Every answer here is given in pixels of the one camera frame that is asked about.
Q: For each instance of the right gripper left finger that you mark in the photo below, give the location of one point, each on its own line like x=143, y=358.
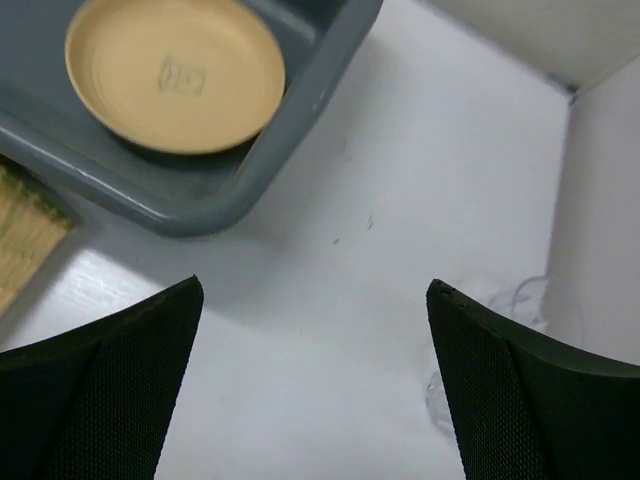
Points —
x=96, y=402

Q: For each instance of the tan plate with square print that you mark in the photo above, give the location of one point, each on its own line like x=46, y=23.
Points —
x=180, y=77

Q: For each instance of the grey plastic bin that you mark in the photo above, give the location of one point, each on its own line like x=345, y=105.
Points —
x=46, y=129

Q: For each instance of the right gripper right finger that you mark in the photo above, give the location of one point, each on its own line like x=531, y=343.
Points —
x=526, y=406

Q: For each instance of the woven bamboo tray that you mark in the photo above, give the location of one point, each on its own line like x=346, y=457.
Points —
x=32, y=226

